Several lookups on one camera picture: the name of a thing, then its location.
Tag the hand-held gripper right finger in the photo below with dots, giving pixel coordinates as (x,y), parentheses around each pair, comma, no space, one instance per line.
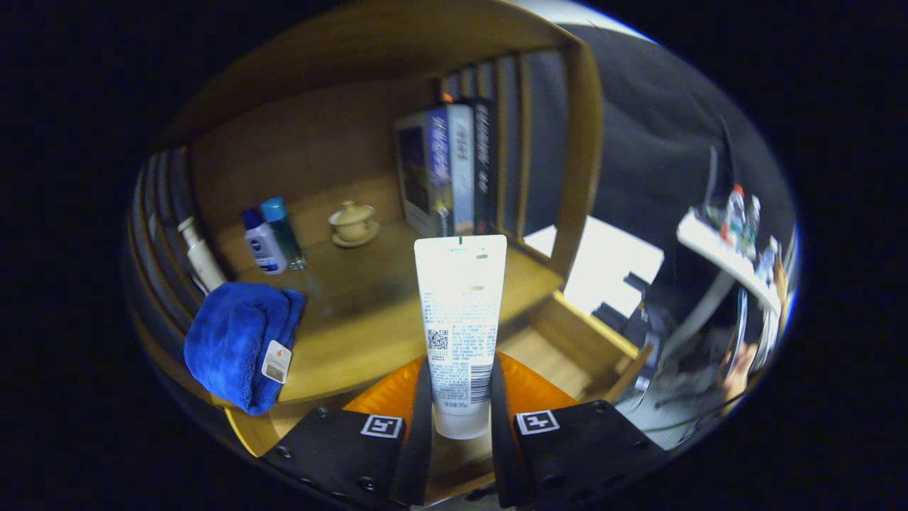
(502,433)

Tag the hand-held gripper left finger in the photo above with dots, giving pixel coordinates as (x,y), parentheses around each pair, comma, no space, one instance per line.
(418,433)

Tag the wooden drawer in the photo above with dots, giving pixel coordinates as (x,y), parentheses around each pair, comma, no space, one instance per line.
(567,341)

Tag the white facial cleanser tube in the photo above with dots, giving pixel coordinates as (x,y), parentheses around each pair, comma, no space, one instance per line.
(461,319)

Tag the wooden countertop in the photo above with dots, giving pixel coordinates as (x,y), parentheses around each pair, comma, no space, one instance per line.
(355,319)

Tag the white drawer unit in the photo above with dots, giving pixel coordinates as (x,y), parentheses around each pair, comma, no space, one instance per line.
(603,262)

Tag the wooden cabinet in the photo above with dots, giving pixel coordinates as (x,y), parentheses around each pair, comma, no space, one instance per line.
(319,42)

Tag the beige saucer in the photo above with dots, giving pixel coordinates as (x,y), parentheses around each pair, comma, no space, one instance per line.
(369,238)

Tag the blue folded towel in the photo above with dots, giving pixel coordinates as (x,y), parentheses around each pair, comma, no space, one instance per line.
(227,341)

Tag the beige lidded teacup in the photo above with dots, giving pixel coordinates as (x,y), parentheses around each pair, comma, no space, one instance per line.
(352,223)

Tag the teal bottle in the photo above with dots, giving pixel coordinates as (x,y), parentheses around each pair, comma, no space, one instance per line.
(287,238)

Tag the white bottle blue cap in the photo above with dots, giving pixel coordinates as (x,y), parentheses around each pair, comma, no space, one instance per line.
(264,248)

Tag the black spine book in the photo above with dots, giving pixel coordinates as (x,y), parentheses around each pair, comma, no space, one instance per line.
(484,163)

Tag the white pump bottle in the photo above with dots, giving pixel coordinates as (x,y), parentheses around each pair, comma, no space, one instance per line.
(206,262)

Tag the white spine book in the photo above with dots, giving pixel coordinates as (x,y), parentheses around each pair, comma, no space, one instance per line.
(461,163)

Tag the white side table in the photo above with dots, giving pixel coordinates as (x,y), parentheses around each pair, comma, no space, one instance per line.
(709,245)

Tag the clear bottle red cap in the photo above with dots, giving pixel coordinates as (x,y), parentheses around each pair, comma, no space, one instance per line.
(734,216)

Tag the black backdrop cloth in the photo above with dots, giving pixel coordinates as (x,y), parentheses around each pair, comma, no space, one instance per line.
(638,142)

